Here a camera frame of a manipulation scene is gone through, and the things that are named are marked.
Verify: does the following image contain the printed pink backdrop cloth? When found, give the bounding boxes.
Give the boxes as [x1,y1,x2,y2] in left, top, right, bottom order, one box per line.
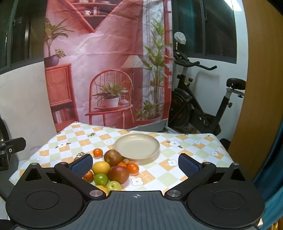
[44,0,173,133]

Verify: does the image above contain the dark window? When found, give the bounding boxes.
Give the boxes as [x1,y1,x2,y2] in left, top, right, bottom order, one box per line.
[171,0,237,64]

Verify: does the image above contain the teal curtain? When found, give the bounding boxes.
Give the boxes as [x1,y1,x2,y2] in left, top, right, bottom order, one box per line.
[253,130,283,230]

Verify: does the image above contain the yellow-orange citrus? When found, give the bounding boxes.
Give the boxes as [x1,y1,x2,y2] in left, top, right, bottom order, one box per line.
[95,185,109,196]

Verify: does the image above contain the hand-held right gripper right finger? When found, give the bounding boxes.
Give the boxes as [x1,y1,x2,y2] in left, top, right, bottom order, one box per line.
[165,154,255,202]

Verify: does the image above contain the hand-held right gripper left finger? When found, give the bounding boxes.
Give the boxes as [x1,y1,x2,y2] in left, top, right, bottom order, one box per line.
[19,154,106,200]

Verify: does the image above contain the yellow lemon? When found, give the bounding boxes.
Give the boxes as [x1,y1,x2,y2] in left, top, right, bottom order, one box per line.
[92,161,110,176]

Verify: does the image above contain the dark glass door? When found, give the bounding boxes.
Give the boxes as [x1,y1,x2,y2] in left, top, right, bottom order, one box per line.
[0,0,48,74]

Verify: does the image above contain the white cloth cap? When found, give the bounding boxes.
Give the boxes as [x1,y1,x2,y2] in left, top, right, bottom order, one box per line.
[174,31,186,44]

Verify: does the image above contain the checkered floral tablecloth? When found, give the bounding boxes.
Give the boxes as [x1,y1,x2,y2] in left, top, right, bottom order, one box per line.
[9,121,235,199]

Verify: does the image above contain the brown pear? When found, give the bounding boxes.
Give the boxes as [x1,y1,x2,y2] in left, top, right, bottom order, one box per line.
[104,150,122,167]

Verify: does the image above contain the wooden door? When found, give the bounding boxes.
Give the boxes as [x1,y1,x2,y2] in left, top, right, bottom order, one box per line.
[228,0,283,175]

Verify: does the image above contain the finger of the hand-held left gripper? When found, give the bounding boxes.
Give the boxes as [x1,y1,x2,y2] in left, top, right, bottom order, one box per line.
[0,137,26,155]

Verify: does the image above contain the green apple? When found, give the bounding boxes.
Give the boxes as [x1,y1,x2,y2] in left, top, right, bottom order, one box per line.
[94,174,109,186]

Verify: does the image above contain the black exercise bike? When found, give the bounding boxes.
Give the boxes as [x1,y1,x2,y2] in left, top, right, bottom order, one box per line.
[169,32,247,136]

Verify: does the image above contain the red apple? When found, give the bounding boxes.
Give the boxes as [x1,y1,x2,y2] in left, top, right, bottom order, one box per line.
[108,166,130,184]

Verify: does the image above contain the yellow-green apple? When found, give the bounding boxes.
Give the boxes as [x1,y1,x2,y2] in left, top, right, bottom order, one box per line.
[106,181,122,192]

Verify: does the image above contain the beige plate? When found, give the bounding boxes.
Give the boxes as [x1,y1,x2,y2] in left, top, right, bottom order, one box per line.
[114,133,161,161]

